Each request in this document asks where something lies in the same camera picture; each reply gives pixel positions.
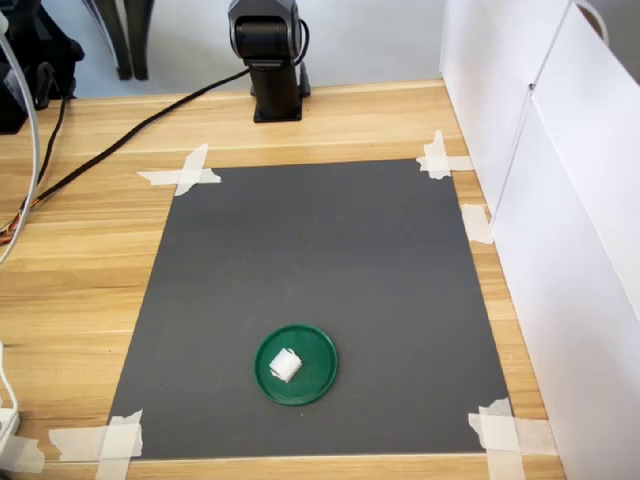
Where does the small white plastic terminal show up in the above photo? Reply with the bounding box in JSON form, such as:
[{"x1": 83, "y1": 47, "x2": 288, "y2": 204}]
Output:
[{"x1": 268, "y1": 346, "x2": 304, "y2": 384}]

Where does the round green lid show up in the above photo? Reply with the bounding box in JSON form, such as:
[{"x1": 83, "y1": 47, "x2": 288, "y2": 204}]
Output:
[{"x1": 254, "y1": 324, "x2": 340, "y2": 407}]

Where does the dark grey mat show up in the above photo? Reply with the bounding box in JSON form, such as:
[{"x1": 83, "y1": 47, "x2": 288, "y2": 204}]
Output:
[{"x1": 107, "y1": 158, "x2": 514, "y2": 460}]

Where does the white masking tape piece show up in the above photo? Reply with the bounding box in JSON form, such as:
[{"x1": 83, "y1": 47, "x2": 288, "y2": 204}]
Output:
[
  {"x1": 48, "y1": 408, "x2": 145, "y2": 480},
  {"x1": 459, "y1": 203, "x2": 495, "y2": 245},
  {"x1": 0, "y1": 433, "x2": 46, "y2": 475},
  {"x1": 136, "y1": 143, "x2": 223, "y2": 198},
  {"x1": 467, "y1": 397, "x2": 559, "y2": 480},
  {"x1": 416, "y1": 129, "x2": 474, "y2": 181}
]

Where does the white partition panel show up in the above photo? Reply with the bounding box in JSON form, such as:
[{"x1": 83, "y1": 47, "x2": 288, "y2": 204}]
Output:
[
  {"x1": 491, "y1": 0, "x2": 640, "y2": 480},
  {"x1": 438, "y1": 0, "x2": 572, "y2": 217}
]

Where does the black bag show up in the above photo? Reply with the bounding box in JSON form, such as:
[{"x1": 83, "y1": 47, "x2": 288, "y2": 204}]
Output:
[{"x1": 0, "y1": 0, "x2": 86, "y2": 135}]

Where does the white power adapter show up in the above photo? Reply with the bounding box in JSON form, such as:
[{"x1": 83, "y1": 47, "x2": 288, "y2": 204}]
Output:
[{"x1": 0, "y1": 407, "x2": 22, "y2": 452}]

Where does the thin black cable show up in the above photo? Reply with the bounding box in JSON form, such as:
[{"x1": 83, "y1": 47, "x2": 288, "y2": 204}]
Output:
[{"x1": 17, "y1": 94, "x2": 69, "y2": 214}]

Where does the white camera cable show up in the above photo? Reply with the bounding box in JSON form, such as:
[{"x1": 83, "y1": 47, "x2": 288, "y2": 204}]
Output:
[{"x1": 0, "y1": 9, "x2": 42, "y2": 266}]

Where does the thin white cable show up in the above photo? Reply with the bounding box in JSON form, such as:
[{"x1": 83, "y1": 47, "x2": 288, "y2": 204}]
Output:
[{"x1": 0, "y1": 339, "x2": 21, "y2": 412}]

